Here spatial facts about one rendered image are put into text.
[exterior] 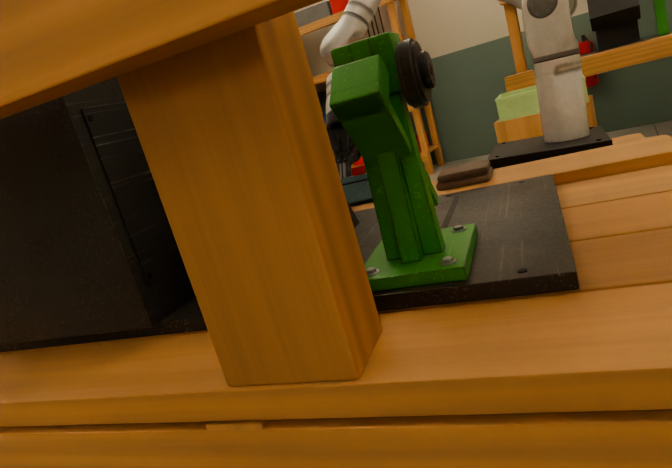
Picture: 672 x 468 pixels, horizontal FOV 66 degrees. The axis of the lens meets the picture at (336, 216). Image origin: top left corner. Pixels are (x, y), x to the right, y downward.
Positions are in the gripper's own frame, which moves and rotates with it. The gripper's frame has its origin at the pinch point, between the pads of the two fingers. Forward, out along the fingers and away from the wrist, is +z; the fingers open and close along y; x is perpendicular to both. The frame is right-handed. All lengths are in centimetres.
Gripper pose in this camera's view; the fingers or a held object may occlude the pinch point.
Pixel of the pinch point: (344, 172)
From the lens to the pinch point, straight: 115.0
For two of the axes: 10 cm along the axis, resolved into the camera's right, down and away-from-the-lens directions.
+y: 9.1, -1.7, -3.8
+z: 0.3, 9.4, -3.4
